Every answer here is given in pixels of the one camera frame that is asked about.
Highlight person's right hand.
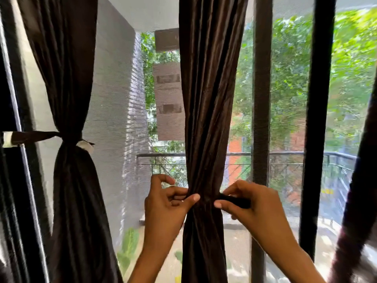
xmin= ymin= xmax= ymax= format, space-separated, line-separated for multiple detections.
xmin=213 ymin=179 xmax=298 ymax=257

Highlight person's left hand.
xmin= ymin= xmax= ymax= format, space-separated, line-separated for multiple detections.
xmin=144 ymin=173 xmax=201 ymax=248

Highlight dark brown curtain tie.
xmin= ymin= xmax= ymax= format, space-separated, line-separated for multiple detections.
xmin=2 ymin=131 xmax=95 ymax=154
xmin=216 ymin=193 xmax=251 ymax=209

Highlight dark brown curtain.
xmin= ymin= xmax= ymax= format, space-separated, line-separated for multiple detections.
xmin=328 ymin=64 xmax=377 ymax=283
xmin=179 ymin=0 xmax=249 ymax=283
xmin=16 ymin=0 xmax=123 ymax=283

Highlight person's left forearm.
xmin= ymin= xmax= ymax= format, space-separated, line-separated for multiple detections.
xmin=127 ymin=238 xmax=177 ymax=283

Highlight large green plant leaves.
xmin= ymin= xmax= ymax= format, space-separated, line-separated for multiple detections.
xmin=117 ymin=228 xmax=141 ymax=274

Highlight black metal balcony railing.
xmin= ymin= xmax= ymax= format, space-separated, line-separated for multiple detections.
xmin=136 ymin=151 xmax=357 ymax=204

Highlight paper notices on window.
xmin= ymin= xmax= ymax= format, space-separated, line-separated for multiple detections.
xmin=152 ymin=61 xmax=185 ymax=141

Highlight green trees outside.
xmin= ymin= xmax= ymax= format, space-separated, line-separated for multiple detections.
xmin=141 ymin=7 xmax=377 ymax=189

